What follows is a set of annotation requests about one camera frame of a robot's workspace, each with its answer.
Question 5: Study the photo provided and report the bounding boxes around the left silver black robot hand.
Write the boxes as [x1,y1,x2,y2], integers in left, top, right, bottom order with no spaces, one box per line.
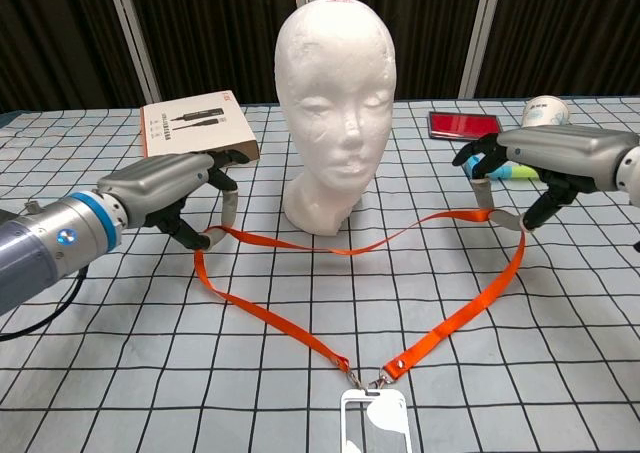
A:
[94,148,251,252]

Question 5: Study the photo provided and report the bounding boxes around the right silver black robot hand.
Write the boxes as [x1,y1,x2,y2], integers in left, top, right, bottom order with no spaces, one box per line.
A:
[452,124,640,234]

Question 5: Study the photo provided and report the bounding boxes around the orange lanyard strap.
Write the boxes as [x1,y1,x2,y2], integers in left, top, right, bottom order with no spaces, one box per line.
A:
[193,208,527,380]

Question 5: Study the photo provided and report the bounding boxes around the white badge holder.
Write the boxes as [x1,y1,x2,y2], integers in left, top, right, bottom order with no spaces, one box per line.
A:
[339,387,414,453]

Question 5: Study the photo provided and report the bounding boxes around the white foam mannequin head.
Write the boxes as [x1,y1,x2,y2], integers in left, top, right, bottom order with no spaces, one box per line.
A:
[273,0,396,237]

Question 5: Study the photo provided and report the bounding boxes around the white paper cup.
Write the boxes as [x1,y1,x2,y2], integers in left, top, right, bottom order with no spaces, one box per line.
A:
[521,95,571,130]

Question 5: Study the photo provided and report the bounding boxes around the green blue water pump toy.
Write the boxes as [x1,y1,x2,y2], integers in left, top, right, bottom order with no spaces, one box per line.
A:
[462,155,541,180]

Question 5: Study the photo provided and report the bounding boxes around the red ink pad case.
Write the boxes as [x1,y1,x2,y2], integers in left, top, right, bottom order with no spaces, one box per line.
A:
[427,111,503,142]

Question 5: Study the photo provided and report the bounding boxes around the black folding screen panel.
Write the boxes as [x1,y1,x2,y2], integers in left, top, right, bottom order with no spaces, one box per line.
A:
[0,0,161,114]
[104,0,311,107]
[459,0,640,99]
[294,0,501,99]

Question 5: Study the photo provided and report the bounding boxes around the white cable product box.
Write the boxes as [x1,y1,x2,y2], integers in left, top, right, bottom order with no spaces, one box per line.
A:
[139,90,261,167]

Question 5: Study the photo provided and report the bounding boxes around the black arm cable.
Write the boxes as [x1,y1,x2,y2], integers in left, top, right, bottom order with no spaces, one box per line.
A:
[0,267,90,344]

